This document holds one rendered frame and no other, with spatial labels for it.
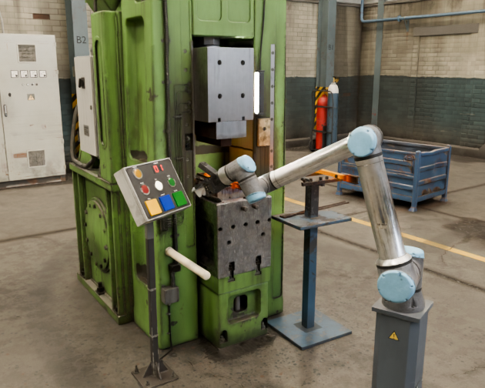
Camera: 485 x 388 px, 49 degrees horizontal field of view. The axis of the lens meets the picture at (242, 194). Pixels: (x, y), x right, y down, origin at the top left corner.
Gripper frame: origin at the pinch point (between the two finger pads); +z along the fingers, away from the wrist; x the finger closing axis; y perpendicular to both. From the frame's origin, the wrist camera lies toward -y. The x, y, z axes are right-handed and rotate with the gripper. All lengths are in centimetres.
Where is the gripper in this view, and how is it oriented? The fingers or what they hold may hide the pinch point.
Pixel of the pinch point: (193, 188)
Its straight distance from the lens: 264.0
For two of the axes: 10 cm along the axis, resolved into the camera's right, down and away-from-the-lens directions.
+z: -7.4, 3.8, 5.6
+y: 4.3, 9.0, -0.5
